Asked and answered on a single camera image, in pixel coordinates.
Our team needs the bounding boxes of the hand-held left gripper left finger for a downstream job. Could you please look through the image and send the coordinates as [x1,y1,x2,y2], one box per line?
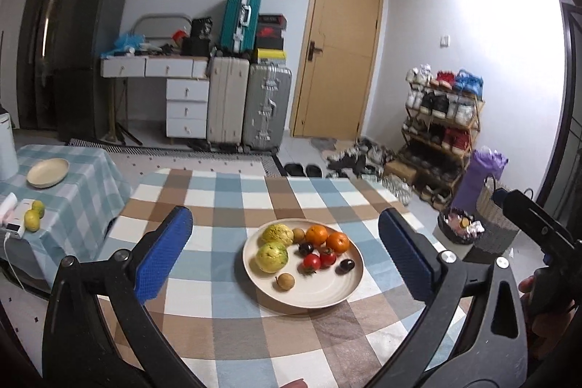
[43,205,201,388]

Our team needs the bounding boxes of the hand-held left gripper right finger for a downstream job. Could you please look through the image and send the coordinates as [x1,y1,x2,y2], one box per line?
[368,207,529,388]

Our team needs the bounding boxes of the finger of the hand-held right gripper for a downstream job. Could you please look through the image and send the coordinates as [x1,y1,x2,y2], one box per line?
[491,189,576,255]

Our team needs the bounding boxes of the large orange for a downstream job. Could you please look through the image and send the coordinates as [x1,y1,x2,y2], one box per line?
[326,232,350,255]

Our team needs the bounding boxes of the small orange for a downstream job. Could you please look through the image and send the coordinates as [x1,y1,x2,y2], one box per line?
[306,224,329,247]

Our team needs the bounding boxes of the large beige plate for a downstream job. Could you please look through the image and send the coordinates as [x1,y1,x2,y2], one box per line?
[242,218,365,309]

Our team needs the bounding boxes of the person's right hand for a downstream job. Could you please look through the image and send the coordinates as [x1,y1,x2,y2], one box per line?
[518,274,582,364]

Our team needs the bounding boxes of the grey woven basket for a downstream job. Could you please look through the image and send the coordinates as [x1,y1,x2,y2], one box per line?
[468,175,535,252]

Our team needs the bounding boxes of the small dark basket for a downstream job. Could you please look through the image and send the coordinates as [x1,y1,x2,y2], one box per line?
[437,208,487,245]

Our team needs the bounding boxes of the purple bag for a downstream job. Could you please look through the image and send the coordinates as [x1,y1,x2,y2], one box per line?
[455,147,509,211]

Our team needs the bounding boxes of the clear plastic packaging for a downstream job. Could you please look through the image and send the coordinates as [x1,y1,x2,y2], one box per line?
[382,175,412,204]

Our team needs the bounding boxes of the brown blue checked tablecloth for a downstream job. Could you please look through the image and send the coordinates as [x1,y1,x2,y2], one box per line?
[88,169,474,388]

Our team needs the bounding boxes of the small cardboard box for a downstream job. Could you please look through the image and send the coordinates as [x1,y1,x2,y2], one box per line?
[384,160,418,184]

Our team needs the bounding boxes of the blue checked table cover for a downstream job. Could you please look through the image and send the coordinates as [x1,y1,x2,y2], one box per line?
[0,144,135,289]

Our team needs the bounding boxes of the green yellow guava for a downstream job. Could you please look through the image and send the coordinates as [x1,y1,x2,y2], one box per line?
[255,243,289,273]

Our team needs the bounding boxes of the wooden shoe rack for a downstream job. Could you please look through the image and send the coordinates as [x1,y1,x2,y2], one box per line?
[400,65,485,207]

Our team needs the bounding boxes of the pile of shoes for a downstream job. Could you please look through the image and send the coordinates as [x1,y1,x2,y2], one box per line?
[325,137,396,180]

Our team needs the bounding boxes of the rows of assorted shoes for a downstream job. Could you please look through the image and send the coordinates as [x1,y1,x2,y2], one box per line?
[404,64,483,202]

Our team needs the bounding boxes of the small beige plate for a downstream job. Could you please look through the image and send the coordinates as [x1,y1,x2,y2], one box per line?
[26,157,70,189]

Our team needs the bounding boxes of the grey doormat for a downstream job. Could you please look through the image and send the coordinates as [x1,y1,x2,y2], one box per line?
[310,137,339,155]

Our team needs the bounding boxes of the white drawer cabinet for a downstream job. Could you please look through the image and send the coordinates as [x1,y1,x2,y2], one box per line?
[166,78,210,140]

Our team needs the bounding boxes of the white box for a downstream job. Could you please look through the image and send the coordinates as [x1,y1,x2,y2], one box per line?
[5,198,36,241]

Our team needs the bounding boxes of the beige suitcase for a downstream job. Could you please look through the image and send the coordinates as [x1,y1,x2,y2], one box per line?
[207,56,251,152]

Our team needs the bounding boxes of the pink white device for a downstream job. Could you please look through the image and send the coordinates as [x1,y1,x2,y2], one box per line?
[0,193,18,229]

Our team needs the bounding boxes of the silver suitcase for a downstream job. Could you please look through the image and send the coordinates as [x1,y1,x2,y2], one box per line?
[242,61,293,155]

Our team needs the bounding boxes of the white desk with drawers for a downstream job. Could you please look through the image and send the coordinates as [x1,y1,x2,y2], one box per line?
[101,55,210,79]

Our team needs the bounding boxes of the dark grey fridge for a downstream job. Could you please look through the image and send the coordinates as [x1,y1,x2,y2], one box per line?
[57,0,127,143]

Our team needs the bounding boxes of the blue plastic bag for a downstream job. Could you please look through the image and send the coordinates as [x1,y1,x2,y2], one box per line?
[113,32,146,52]

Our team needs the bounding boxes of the wooden door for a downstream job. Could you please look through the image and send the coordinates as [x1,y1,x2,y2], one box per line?
[288,0,386,140]

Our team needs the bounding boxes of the yellow black shoe box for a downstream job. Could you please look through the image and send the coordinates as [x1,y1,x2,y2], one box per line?
[252,48,287,64]

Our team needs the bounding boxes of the black bag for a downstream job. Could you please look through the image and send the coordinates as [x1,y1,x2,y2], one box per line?
[190,17,214,39]

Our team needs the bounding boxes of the dark wardrobe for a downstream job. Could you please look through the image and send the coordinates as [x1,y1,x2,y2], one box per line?
[18,0,73,132]

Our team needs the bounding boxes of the teal suitcase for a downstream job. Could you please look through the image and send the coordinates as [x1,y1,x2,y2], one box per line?
[219,0,263,55]

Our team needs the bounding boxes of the dark glass door frame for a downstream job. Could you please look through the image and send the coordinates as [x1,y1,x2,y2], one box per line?
[557,1,582,207]

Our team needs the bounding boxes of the white cable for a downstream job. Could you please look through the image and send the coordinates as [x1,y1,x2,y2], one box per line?
[0,229,51,293]

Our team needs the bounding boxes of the grey metal tube frame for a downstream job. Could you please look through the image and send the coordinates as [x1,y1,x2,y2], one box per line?
[132,13,192,48]

